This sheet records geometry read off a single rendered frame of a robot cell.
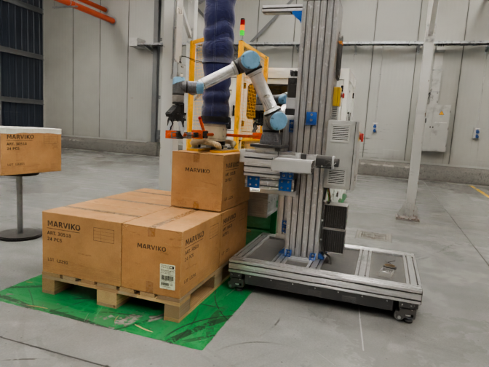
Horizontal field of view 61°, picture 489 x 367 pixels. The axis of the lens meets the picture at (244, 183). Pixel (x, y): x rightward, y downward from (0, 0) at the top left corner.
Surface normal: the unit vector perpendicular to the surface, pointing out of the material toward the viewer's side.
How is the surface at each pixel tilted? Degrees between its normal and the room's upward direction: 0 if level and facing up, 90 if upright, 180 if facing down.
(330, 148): 90
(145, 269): 90
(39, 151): 90
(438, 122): 90
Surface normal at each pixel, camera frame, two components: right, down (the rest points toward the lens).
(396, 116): -0.32, 0.11
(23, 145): 0.89, 0.11
